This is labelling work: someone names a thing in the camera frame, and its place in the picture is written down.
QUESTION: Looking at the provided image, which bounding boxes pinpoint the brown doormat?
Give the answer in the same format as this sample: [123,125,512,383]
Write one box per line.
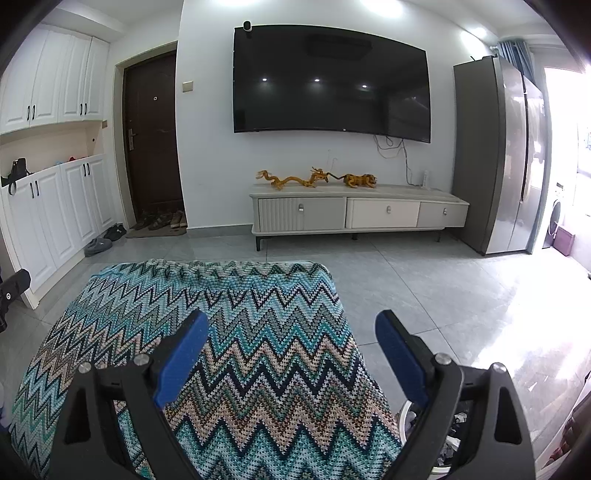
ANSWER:
[126,224,189,239]

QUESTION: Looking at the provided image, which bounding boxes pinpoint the white television stand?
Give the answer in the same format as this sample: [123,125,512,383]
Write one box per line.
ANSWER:
[249,183,470,252]

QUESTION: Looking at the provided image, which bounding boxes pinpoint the television cables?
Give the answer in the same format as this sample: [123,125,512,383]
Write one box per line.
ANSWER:
[373,135,413,185]

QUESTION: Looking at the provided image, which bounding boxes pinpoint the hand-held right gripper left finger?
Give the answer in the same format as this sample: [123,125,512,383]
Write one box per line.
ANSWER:
[48,309,211,480]

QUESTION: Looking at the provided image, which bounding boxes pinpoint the dark brown entrance door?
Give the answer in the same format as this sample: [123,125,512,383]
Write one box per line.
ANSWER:
[122,51,185,228]

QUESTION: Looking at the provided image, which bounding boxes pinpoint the black handbag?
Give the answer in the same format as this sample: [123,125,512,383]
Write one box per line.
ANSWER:
[0,158,34,195]

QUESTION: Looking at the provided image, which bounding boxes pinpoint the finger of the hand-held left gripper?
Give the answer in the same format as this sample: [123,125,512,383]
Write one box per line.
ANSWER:
[0,269,32,333]

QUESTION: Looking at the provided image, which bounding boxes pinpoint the white base cabinet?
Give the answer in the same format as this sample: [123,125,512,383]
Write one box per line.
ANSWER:
[0,154,122,310]

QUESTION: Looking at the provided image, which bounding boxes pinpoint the white wall cabinet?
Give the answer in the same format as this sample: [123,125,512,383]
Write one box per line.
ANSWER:
[0,23,110,136]

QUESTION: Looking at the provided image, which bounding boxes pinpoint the grey double-door refrigerator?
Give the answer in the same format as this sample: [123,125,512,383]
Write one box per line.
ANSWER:
[452,55,552,257]

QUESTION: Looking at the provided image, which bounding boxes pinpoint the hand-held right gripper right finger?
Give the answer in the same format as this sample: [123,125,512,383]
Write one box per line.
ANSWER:
[375,310,536,480]

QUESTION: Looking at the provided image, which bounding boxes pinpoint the round trash bin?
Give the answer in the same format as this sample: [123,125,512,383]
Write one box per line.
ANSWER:
[397,397,468,475]

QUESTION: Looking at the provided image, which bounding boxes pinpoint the blue curtain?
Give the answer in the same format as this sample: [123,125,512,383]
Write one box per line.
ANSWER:
[496,39,536,84]

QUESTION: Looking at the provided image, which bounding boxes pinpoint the zigzag knitted blanket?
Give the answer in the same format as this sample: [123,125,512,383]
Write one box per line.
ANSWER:
[9,259,404,480]

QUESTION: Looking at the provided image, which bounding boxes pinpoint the row of brown shoes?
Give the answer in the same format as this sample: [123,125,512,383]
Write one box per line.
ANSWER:
[133,209,188,232]

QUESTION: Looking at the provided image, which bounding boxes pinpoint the black wall-mounted television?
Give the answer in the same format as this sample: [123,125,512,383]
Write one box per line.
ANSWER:
[233,24,432,144]

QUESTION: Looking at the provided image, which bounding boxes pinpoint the purple storage box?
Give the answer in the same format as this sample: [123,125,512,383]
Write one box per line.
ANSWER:
[553,226,576,257]

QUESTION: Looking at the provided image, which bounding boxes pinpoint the white washing machine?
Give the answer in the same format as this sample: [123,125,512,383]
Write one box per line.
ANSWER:
[547,182,566,250]

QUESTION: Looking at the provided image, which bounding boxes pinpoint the golden dragon figurine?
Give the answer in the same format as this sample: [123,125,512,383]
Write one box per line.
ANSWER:
[257,167,340,191]

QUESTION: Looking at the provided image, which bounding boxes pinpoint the golden tiger figurine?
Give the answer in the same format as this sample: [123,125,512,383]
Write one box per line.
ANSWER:
[342,173,377,190]

